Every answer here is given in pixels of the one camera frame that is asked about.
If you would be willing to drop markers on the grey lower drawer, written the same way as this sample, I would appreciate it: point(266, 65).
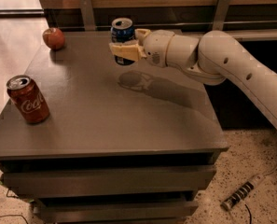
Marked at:
point(116, 212)

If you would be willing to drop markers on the left metal bracket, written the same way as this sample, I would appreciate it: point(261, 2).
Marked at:
point(87, 14)

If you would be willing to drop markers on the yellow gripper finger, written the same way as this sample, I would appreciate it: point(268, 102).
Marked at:
point(129, 50)
point(141, 34)

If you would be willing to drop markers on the white power strip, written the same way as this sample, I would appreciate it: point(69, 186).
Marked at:
point(242, 192)

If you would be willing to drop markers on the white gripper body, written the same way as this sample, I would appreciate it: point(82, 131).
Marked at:
point(157, 47)

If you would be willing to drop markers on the metal bracket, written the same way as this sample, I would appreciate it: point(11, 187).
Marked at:
point(87, 14)
point(221, 11)

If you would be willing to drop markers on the red apple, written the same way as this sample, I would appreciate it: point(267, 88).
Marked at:
point(54, 38)

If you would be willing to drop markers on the blue pepsi can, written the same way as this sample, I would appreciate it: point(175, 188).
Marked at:
point(122, 30)

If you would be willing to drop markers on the red coke can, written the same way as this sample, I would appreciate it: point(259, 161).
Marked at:
point(27, 97)

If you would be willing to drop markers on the grey upper drawer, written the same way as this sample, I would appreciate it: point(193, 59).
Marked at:
point(109, 181)

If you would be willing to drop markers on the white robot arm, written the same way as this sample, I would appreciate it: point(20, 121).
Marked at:
point(210, 59)

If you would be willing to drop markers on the grey drawer cabinet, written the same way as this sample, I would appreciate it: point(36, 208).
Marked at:
point(107, 116)

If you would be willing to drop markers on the thin metal rail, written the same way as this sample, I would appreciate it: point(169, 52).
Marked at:
point(201, 26)

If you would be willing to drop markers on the grey drawer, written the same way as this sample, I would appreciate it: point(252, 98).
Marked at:
point(109, 181)
point(116, 212)

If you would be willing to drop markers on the right metal bracket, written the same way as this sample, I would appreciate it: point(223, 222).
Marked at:
point(221, 11)

